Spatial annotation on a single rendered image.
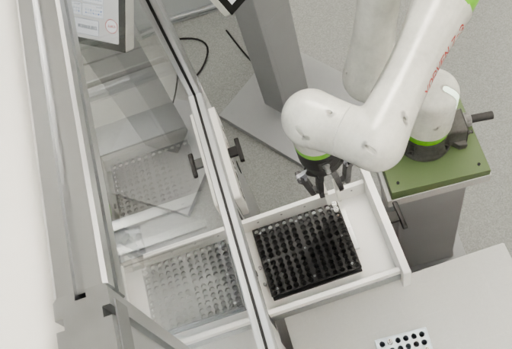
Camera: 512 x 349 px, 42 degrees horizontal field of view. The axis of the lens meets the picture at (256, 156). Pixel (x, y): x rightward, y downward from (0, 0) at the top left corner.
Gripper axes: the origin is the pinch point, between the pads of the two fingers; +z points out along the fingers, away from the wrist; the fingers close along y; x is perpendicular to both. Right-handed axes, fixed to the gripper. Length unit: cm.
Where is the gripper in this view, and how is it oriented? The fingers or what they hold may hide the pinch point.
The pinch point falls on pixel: (331, 192)
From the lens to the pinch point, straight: 154.7
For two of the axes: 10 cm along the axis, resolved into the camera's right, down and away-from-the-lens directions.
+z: 2.1, 4.4, 8.7
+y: 9.4, -3.4, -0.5
